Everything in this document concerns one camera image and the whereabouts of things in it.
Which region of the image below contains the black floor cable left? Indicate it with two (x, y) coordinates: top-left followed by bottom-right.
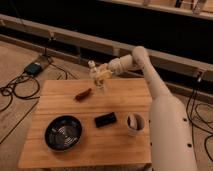
(0, 53), (79, 113)

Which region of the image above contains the long wooden rail beam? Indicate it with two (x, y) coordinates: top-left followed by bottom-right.
(0, 14), (213, 82)

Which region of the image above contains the black floor cables right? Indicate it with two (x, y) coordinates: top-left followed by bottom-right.
(184, 74), (213, 164)

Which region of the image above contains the wooden slatted table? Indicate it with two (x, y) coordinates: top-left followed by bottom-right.
(18, 78), (151, 169)

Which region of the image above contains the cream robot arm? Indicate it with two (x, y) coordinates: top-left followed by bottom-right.
(90, 46), (198, 171)

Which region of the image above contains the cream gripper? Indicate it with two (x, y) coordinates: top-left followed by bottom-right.
(94, 64), (112, 91)

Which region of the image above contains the black power adapter box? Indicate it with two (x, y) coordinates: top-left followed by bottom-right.
(24, 63), (42, 76)

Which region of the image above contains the black round bowl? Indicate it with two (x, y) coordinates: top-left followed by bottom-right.
(44, 115), (82, 152)

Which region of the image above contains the brown sausage shaped object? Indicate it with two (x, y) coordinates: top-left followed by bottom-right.
(74, 88), (92, 101)

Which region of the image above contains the black rectangular block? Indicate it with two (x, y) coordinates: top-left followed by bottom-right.
(94, 112), (117, 128)

